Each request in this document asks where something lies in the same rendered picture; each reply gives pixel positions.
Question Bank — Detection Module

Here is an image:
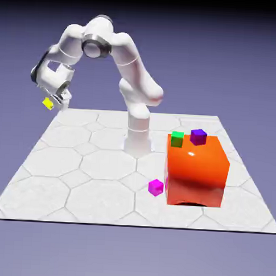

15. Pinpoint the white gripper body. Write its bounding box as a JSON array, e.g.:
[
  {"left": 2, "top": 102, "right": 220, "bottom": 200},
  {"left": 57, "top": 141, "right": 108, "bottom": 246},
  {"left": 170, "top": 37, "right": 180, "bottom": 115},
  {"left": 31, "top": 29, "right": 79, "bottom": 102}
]
[{"left": 36, "top": 85, "right": 72, "bottom": 112}]

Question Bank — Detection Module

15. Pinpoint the small yellow cube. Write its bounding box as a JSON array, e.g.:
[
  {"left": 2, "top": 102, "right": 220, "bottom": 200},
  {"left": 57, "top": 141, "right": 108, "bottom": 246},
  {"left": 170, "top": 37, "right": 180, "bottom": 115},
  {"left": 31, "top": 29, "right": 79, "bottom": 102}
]
[{"left": 42, "top": 97, "right": 55, "bottom": 111}]

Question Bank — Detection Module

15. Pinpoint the small green cube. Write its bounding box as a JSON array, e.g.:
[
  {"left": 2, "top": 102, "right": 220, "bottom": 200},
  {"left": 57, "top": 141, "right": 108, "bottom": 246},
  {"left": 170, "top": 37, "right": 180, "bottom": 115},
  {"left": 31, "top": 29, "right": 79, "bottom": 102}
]
[{"left": 170, "top": 131, "right": 185, "bottom": 149}]

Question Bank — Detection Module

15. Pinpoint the small magenta cube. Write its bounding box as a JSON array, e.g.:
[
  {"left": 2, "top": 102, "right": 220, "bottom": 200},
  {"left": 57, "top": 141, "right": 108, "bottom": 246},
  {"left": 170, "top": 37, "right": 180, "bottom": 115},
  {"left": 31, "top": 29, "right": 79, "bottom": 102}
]
[{"left": 147, "top": 178, "right": 166, "bottom": 197}]

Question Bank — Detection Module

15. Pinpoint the small purple cube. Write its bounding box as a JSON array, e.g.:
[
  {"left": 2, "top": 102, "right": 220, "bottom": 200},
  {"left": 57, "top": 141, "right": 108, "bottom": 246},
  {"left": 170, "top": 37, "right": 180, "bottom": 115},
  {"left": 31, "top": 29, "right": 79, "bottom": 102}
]
[{"left": 189, "top": 128, "right": 208, "bottom": 147}]

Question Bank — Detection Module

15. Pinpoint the large orange box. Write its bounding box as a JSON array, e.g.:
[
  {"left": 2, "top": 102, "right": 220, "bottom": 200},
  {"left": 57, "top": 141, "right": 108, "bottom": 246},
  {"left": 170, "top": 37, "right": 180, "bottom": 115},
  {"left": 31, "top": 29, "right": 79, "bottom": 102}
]
[{"left": 162, "top": 133, "right": 233, "bottom": 209}]

